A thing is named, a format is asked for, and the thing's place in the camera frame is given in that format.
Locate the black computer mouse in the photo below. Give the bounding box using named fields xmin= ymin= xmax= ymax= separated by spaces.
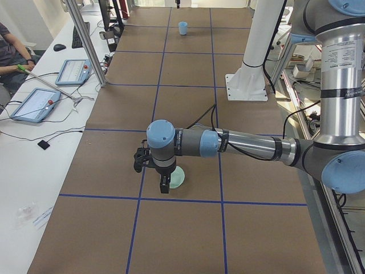
xmin=53 ymin=43 xmax=66 ymax=52

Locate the far teach pendant tablet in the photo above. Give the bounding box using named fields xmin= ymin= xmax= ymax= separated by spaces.
xmin=55 ymin=59 xmax=92 ymax=86

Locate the black keyboard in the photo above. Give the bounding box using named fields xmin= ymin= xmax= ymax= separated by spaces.
xmin=71 ymin=22 xmax=90 ymax=49

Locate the aluminium frame post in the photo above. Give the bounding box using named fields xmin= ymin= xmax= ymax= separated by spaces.
xmin=65 ymin=0 xmax=106 ymax=87

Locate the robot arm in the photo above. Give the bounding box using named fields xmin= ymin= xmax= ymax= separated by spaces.
xmin=134 ymin=1 xmax=364 ymax=194

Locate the near teach pendant tablet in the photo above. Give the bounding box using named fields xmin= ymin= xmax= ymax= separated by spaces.
xmin=10 ymin=88 xmax=61 ymax=123

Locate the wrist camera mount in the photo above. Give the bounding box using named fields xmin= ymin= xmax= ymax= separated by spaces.
xmin=133 ymin=139 xmax=155 ymax=173

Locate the seated person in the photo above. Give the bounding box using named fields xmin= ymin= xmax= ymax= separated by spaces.
xmin=1 ymin=23 xmax=39 ymax=101

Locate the small black square pad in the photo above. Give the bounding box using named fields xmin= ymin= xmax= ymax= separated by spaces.
xmin=37 ymin=140 xmax=50 ymax=150

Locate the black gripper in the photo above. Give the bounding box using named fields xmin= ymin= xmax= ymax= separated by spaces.
xmin=156 ymin=163 xmax=175 ymax=194

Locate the light blue plastic cup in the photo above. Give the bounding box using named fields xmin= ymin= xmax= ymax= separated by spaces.
xmin=178 ymin=21 xmax=188 ymax=35

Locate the mint green bowl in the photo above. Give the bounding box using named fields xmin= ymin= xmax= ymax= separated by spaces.
xmin=169 ymin=166 xmax=185 ymax=190

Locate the clear plastic bag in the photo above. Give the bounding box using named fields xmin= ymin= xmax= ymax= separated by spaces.
xmin=14 ymin=202 xmax=39 ymax=229

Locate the black monitor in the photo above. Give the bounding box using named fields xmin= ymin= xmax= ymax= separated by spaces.
xmin=98 ymin=0 xmax=124 ymax=38

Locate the teach pendant tablet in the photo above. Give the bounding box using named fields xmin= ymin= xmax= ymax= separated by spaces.
xmin=10 ymin=88 xmax=61 ymax=123
xmin=55 ymin=59 xmax=92 ymax=86

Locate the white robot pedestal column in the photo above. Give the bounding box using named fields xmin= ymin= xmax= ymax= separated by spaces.
xmin=225 ymin=0 xmax=286 ymax=102

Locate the green handled reacher stick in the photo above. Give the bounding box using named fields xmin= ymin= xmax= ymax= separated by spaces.
xmin=17 ymin=65 xmax=95 ymax=107

